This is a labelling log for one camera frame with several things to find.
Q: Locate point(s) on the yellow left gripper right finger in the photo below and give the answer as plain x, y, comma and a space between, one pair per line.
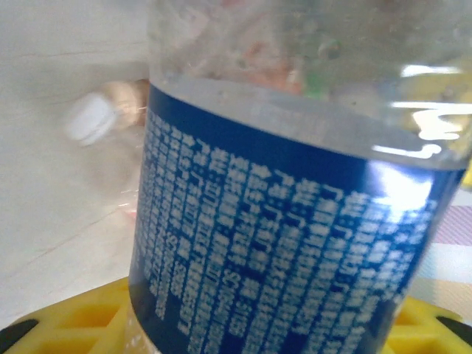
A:
431, 332

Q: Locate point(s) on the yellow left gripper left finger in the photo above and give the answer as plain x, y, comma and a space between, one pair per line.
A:
66, 324

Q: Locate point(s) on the clear bottle dark blue label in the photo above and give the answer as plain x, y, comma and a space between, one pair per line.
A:
258, 221

